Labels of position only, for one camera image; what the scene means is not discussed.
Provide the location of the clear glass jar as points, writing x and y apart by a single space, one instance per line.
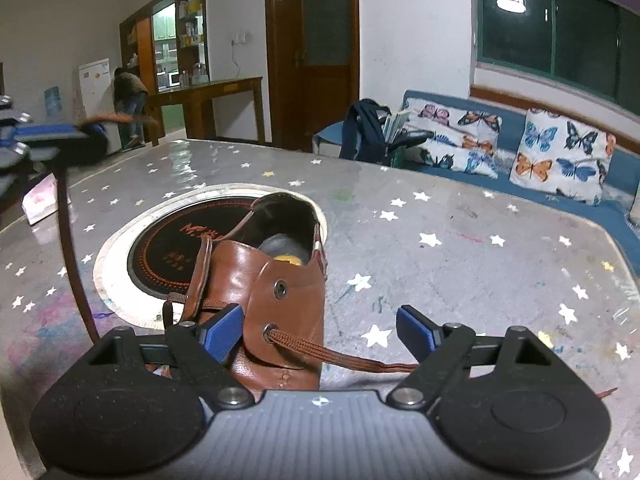
200 74

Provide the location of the white refrigerator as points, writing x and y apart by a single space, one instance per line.
95 90

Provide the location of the wide butterfly-print cushion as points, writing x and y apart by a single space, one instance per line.
450 130

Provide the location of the square butterfly-print cushion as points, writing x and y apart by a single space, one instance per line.
565 155

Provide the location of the brown leather shoe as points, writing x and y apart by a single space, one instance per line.
295 320

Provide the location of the blue sofa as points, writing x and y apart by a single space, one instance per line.
510 125

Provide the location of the brown wooden door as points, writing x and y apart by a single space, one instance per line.
320 100

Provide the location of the white wall socket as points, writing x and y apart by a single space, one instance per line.
241 39

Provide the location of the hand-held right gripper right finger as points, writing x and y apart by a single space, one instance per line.
415 330

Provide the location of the dark blue backpack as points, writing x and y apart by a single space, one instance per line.
365 135

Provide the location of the brown shoelace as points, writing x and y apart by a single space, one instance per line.
350 357

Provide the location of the books in backpack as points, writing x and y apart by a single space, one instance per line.
397 125

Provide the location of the green-framed window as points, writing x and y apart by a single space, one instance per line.
575 35

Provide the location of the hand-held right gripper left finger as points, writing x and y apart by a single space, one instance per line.
225 330

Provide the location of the white microwave oven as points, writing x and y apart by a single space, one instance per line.
174 79

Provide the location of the wooden shelf cabinet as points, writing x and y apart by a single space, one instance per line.
142 35

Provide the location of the wooden console table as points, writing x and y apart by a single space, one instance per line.
215 85

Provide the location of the pink and white tissue pack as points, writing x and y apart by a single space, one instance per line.
40 200

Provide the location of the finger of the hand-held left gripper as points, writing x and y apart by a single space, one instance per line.
50 131
45 144

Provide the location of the round black induction cooktop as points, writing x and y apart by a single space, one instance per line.
160 255

